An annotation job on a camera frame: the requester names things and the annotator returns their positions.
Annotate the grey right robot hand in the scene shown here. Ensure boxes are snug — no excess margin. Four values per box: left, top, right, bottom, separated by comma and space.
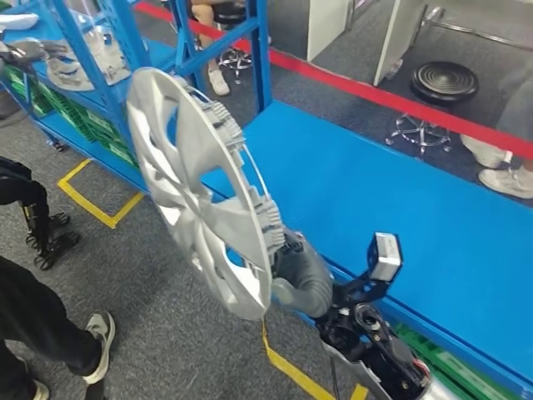
271, 228, 330, 320

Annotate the yellow floor tape outline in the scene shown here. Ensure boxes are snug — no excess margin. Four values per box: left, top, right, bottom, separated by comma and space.
261, 318, 370, 400
57, 157, 146, 230

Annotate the blue metal shelf rack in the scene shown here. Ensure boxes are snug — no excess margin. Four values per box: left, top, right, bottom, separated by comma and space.
137, 0, 533, 400
0, 0, 176, 194

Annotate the green plastic crate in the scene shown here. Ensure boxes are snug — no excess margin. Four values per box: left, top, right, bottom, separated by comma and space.
3, 65, 57, 120
41, 82, 139, 169
391, 322, 519, 400

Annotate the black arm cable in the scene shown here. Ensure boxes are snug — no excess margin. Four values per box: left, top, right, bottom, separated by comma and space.
329, 357, 342, 400

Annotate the black mechanical apparatus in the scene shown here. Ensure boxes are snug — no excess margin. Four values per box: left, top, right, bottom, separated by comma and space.
0, 156, 82, 273

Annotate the white plastic part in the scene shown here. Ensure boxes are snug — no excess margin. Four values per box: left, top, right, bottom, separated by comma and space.
0, 12, 40, 33

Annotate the white desk panel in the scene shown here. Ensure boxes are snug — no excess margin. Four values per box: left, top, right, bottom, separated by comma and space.
307, 0, 351, 63
372, 0, 430, 88

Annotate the black round stool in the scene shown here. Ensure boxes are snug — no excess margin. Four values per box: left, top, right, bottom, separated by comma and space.
214, 7, 253, 88
384, 60, 479, 163

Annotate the red barrier belt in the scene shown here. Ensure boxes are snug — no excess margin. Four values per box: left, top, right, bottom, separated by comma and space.
134, 0, 533, 163

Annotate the silver plastic hubcap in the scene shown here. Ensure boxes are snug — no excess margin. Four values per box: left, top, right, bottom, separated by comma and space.
126, 67, 286, 323
44, 27, 133, 93

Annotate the second robot grey hand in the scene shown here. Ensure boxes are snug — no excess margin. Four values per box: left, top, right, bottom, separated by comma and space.
0, 38, 70, 73

